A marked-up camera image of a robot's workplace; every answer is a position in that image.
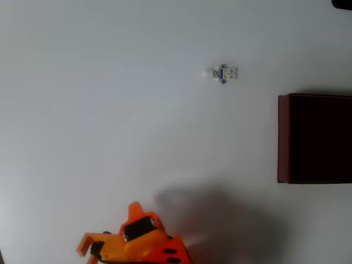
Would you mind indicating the small black module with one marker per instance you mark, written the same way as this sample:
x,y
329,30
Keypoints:
x,y
96,247

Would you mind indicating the light orange forked camera mount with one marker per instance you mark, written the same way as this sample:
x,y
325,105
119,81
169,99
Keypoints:
x,y
85,239

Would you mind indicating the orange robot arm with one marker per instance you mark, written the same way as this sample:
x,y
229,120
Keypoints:
x,y
178,244

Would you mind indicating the small white toy figure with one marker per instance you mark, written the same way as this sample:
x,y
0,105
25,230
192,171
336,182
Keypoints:
x,y
225,73

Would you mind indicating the dark maroon box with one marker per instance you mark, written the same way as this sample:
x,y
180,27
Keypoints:
x,y
319,137

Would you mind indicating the black rounded object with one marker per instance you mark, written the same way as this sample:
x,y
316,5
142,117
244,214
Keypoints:
x,y
343,4

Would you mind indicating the light orange gripper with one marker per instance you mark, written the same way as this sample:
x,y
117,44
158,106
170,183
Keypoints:
x,y
139,226

